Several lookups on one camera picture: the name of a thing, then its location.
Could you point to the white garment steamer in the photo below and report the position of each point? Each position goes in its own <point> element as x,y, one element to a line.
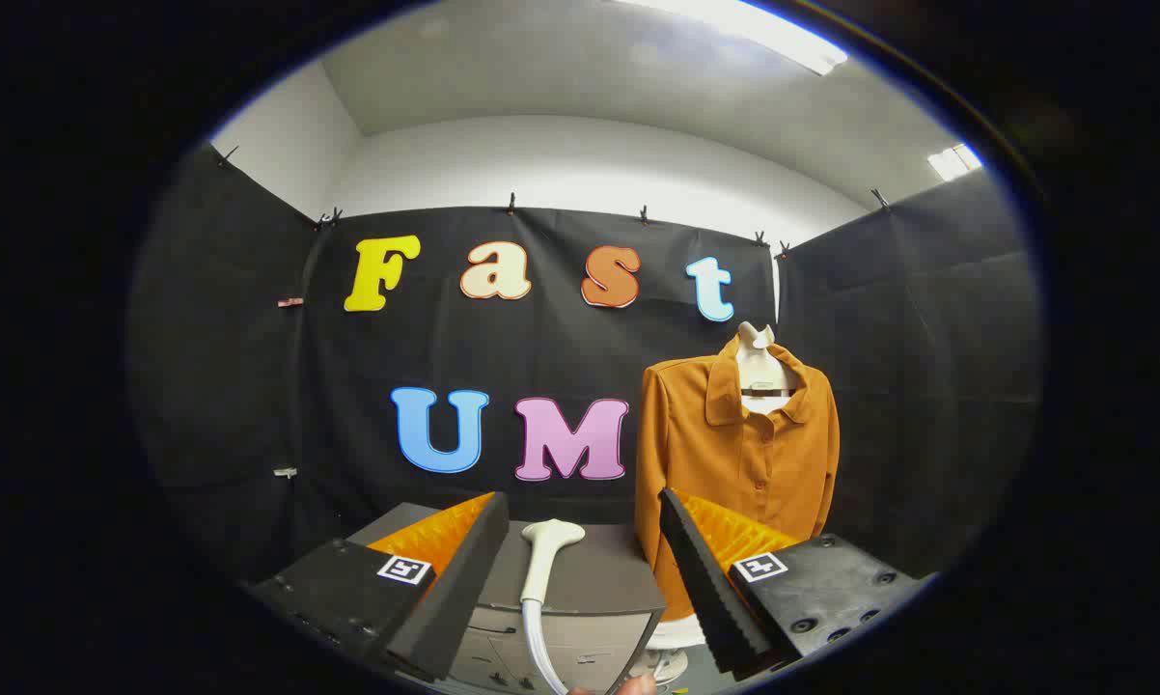
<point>541,569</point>

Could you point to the white stand base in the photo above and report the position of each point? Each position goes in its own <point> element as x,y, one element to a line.
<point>676,632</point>

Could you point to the small ceiling light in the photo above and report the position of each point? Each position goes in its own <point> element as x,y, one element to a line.
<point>954,162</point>

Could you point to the grey cabinet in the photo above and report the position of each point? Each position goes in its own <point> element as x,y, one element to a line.
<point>590,569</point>

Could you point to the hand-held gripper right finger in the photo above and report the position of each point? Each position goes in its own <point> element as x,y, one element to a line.
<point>705,589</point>

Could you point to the orange button shirt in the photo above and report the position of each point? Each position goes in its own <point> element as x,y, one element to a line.
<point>734,463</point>

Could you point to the white clothes hanger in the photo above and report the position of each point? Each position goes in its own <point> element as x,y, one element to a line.
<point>759,372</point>

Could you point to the long ceiling light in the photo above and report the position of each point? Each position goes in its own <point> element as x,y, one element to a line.
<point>763,29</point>

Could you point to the row of black clips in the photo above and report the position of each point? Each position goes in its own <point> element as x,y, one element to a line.
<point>511,203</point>

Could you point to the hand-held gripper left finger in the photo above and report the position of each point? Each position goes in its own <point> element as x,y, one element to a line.
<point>464,589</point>

